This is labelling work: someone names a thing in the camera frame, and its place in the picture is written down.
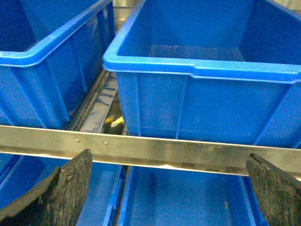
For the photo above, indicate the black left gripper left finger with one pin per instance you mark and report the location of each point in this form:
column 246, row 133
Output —
column 57, row 200

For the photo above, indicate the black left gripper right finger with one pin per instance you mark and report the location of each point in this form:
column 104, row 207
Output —
column 277, row 192

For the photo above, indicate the blue plastic bin with buttons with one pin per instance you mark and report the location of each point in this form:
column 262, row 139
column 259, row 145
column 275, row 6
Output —
column 51, row 52

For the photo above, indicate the lower blue bin left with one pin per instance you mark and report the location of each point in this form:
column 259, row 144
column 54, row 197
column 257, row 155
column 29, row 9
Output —
column 19, row 174

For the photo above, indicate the steel roller track divider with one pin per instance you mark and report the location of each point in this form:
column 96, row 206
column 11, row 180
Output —
column 93, row 111

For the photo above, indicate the lower blue bin centre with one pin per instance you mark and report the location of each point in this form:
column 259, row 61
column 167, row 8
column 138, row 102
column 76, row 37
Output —
column 163, row 197

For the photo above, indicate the empty blue plastic bin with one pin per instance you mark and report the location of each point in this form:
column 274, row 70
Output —
column 210, row 70

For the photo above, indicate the steel shelf front rail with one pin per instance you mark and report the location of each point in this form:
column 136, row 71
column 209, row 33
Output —
column 145, row 151

